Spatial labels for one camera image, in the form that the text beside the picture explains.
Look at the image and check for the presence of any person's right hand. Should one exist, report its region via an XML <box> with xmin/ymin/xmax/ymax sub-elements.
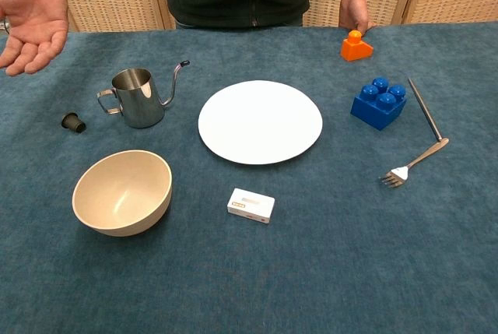
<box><xmin>0</xmin><ymin>0</ymin><xmax>70</xmax><ymax>77</ymax></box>

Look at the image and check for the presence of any person's left hand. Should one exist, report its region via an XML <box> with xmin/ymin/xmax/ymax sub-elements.
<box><xmin>338</xmin><ymin>0</ymin><xmax>377</xmax><ymax>37</ymax></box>

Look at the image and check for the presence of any beige plastic bowl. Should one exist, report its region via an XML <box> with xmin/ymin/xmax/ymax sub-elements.
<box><xmin>72</xmin><ymin>149</ymin><xmax>174</xmax><ymax>238</ymax></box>

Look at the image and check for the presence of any orange single-stud building block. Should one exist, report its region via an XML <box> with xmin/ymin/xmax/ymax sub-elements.
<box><xmin>340</xmin><ymin>30</ymin><xmax>374</xmax><ymax>62</ymax></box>

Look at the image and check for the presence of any blue four-stud building block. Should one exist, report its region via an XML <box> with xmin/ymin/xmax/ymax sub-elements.
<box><xmin>350</xmin><ymin>77</ymin><xmax>408</xmax><ymax>132</ymax></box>

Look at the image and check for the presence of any small black cap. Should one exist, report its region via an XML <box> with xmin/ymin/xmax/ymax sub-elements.
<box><xmin>61</xmin><ymin>112</ymin><xmax>87</xmax><ymax>135</ymax></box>

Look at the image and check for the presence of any metal chopstick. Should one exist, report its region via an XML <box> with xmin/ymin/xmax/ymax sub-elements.
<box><xmin>407</xmin><ymin>78</ymin><xmax>443</xmax><ymax>142</ymax></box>

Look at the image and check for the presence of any steel gooseneck pitcher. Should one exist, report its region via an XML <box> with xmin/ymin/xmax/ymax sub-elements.
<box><xmin>96</xmin><ymin>60</ymin><xmax>191</xmax><ymax>129</ymax></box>

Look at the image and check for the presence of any white round plate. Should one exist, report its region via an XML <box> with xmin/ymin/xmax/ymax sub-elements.
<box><xmin>198</xmin><ymin>79</ymin><xmax>324</xmax><ymax>166</ymax></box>

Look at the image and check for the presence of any metal fork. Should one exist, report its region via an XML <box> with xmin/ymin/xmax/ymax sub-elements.
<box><xmin>379</xmin><ymin>138</ymin><xmax>450</xmax><ymax>189</ymax></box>

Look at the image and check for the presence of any blue-green tablecloth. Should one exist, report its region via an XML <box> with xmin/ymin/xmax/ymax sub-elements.
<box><xmin>0</xmin><ymin>21</ymin><xmax>498</xmax><ymax>334</ymax></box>

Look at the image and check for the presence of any small white cardboard box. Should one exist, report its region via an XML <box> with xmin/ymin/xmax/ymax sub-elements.
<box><xmin>226</xmin><ymin>188</ymin><xmax>276</xmax><ymax>227</ymax></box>

